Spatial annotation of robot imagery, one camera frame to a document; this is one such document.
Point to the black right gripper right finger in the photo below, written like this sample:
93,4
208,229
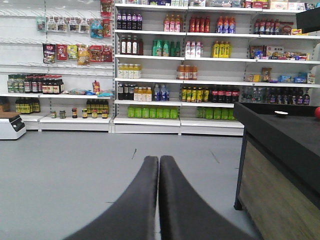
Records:
195,203

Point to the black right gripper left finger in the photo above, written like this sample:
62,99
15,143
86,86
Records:
132,215

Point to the black wooden produce display stand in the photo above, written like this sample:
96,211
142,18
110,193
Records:
279,173

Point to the small white dish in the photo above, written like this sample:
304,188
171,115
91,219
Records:
281,114

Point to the white scale machine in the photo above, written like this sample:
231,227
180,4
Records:
12,126

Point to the white supermarket shelf unit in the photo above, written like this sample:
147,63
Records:
180,66

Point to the red apple near dish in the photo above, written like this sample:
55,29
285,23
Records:
317,113

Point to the white pegboard shelf unit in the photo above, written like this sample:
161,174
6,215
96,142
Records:
21,52

